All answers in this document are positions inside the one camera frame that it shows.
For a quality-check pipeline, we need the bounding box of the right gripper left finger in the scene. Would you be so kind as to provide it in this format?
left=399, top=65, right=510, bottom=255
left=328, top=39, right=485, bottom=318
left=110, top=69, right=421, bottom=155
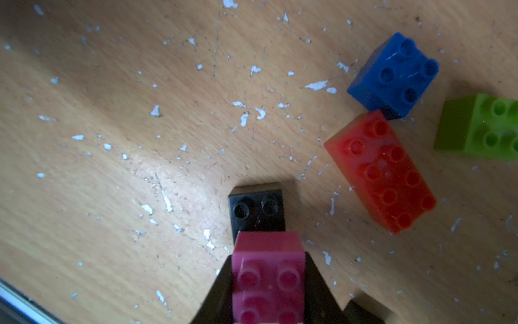
left=190, top=256, right=234, bottom=324

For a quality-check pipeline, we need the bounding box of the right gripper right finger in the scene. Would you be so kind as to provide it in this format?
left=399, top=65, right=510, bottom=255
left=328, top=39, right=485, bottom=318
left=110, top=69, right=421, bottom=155
left=304, top=252, right=350, bottom=324

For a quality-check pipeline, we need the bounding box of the pink square lego brick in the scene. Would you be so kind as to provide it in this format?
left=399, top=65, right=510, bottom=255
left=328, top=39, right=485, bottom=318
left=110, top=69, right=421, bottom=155
left=231, top=232, right=306, bottom=323

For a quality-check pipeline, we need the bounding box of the black square lego brick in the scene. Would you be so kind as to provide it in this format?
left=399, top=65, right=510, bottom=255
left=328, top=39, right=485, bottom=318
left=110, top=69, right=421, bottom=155
left=228, top=182, right=286, bottom=241
left=343, top=300, right=385, bottom=324

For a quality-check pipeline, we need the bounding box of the long red lego brick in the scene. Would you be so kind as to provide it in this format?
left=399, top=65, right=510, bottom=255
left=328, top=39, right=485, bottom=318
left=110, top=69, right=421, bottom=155
left=324, top=111, right=437, bottom=234

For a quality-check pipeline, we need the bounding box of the dark blue square lego brick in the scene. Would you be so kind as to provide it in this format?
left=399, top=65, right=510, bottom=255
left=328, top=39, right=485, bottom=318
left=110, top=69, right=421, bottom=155
left=347, top=32, right=439, bottom=120

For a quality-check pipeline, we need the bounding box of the lime green square lego brick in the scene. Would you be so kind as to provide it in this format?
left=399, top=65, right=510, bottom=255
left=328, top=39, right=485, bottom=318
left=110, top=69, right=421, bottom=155
left=434, top=93, right=517, bottom=161

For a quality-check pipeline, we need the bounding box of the aluminium front rail frame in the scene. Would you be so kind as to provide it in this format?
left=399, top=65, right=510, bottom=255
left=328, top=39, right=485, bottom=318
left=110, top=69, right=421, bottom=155
left=1, top=279, right=64, bottom=324

